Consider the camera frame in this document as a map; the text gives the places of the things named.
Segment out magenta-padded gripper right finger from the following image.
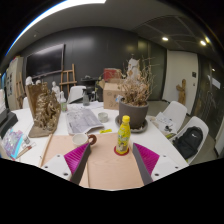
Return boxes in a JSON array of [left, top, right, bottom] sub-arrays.
[[131, 142, 183, 186]]

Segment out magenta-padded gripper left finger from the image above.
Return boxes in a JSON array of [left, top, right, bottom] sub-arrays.
[[41, 142, 92, 185]]

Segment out yellow drink bottle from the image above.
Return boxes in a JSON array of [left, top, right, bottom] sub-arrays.
[[115, 115, 132, 155]]

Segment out beige dotted mug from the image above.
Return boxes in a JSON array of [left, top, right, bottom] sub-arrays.
[[71, 133, 98, 149]]

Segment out flat round red coaster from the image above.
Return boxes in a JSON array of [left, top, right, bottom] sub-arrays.
[[113, 144, 130, 157]]

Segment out dark grey round saucer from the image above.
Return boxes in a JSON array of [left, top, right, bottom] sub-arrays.
[[114, 114, 149, 134]]

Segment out open grey magazine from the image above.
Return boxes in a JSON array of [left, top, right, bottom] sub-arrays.
[[65, 107, 105, 136]]

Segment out white papers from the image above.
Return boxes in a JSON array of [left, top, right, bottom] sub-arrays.
[[151, 111, 178, 134]]

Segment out black backpack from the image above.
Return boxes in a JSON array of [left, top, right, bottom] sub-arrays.
[[172, 125, 204, 160]]

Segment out dried plant in grey pot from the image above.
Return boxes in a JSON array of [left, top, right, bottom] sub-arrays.
[[118, 58, 155, 129]]

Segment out small white cup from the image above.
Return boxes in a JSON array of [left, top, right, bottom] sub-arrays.
[[97, 111, 110, 123]]

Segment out paint brushes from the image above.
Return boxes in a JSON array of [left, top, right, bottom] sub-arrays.
[[14, 142, 37, 159]]

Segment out small paint jar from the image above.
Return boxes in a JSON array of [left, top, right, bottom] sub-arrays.
[[21, 134, 31, 145]]

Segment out white green bottle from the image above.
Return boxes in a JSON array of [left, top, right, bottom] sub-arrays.
[[59, 91, 68, 113]]

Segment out white plastic chair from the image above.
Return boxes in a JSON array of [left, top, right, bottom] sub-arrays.
[[21, 96, 30, 109], [68, 85, 87, 104], [173, 115, 204, 164], [163, 100, 188, 133]]

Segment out colourful flat book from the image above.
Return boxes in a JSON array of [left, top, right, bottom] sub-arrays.
[[1, 128, 24, 159]]

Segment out brown cardboard box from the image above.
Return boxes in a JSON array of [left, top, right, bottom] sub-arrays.
[[102, 78, 126, 111]]

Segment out white plaster bust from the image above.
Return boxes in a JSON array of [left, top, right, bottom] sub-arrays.
[[50, 80, 61, 98], [24, 75, 34, 86]]

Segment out wooden figure statue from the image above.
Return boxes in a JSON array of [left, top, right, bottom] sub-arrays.
[[175, 78, 188, 106]]

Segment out wooden easel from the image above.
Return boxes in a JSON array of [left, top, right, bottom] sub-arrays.
[[59, 63, 78, 93]]

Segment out red box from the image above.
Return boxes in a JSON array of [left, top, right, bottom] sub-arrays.
[[103, 67, 123, 83]]

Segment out white plaster figure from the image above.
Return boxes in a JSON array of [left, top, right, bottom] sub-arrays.
[[127, 58, 141, 79]]

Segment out white display board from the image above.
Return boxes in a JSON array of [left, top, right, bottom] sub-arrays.
[[5, 56, 25, 111]]

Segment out ceiling spot lights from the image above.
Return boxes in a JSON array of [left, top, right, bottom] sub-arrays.
[[161, 36, 209, 47]]

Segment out long ceiling light strip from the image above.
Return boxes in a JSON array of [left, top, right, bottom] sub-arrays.
[[4, 0, 108, 58]]

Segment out black wall screen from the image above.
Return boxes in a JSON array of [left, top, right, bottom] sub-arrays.
[[25, 43, 66, 79]]

